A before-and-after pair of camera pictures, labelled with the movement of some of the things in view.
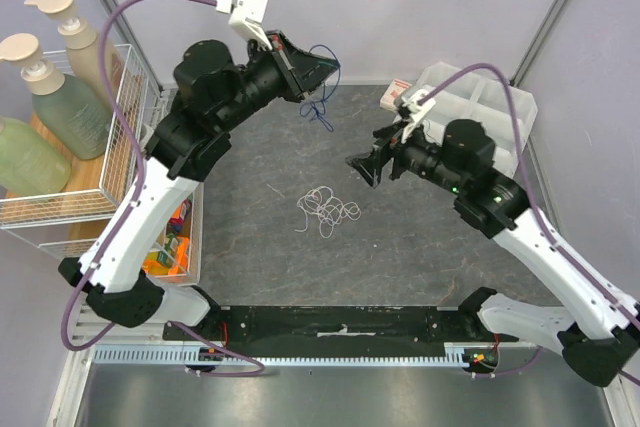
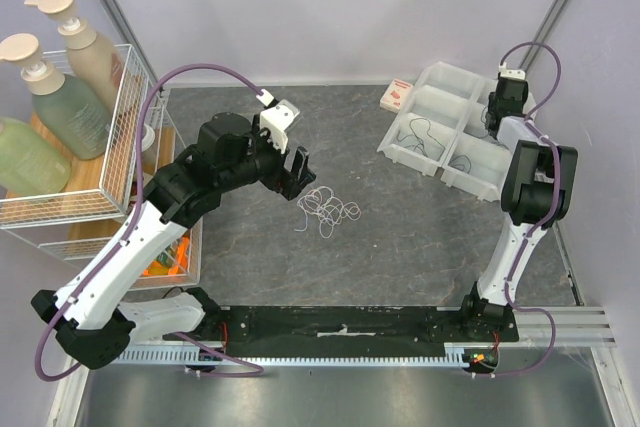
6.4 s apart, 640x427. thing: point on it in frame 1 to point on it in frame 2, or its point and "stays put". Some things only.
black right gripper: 388,157 to 500,110
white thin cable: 328,208 stays put
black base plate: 338,331 stays put
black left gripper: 303,72 to 290,184
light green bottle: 29,163 stays put
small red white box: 391,96 stays put
